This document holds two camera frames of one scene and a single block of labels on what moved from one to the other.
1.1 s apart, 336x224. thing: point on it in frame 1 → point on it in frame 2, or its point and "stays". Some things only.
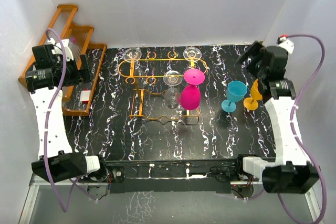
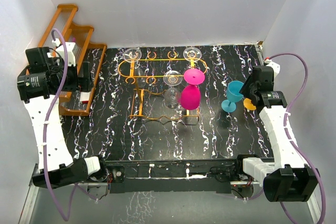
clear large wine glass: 192,54 stays
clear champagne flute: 133,55 stays
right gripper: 256,51 → 244,91
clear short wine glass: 172,95 stays
